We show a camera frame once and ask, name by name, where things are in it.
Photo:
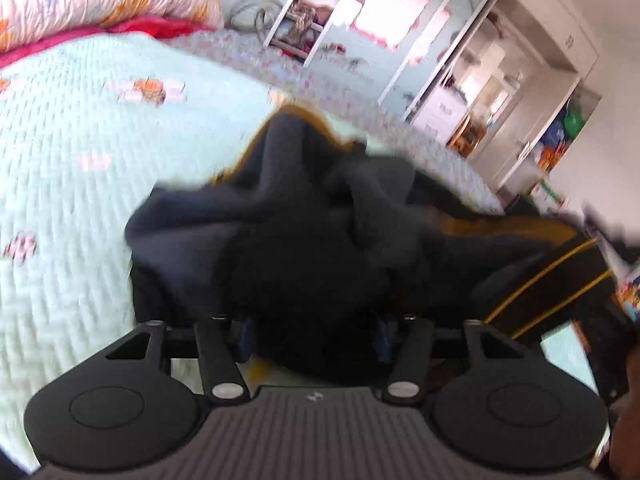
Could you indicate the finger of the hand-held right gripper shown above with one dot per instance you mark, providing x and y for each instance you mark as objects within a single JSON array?
[{"x": 607, "y": 227}]

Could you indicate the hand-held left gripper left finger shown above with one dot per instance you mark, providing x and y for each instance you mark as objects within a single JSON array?
[{"x": 244, "y": 332}]

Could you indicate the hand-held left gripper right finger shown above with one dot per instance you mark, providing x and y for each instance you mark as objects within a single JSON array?
[{"x": 385, "y": 335}]

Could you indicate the pile of patterned clothes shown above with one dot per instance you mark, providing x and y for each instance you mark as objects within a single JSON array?
[{"x": 305, "y": 20}]

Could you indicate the pile of snack packets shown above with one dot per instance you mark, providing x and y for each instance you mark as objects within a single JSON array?
[{"x": 550, "y": 155}]

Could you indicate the blue bag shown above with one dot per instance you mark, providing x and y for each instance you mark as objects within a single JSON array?
[{"x": 555, "y": 132}]

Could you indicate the green bag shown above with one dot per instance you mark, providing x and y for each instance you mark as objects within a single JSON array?
[{"x": 572, "y": 122}]

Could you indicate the white door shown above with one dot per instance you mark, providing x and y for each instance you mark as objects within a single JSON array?
[{"x": 520, "y": 140}]

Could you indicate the wooden chair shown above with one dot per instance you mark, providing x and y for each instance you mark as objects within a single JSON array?
[{"x": 467, "y": 137}]

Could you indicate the white drawer cabinet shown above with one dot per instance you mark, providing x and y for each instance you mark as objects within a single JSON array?
[{"x": 440, "y": 110}]

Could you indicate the mint quilted bee bedspread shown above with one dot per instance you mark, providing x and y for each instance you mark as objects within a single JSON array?
[{"x": 75, "y": 210}]

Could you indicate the heart print bed sheet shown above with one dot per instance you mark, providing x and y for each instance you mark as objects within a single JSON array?
[{"x": 350, "y": 100}]

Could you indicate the sliding door wardrobe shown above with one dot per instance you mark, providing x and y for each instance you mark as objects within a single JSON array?
[{"x": 435, "y": 40}]

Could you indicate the pink bordered poster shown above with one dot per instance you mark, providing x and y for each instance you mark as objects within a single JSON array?
[{"x": 390, "y": 5}]

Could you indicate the red blanket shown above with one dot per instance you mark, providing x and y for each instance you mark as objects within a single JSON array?
[{"x": 145, "y": 25}]

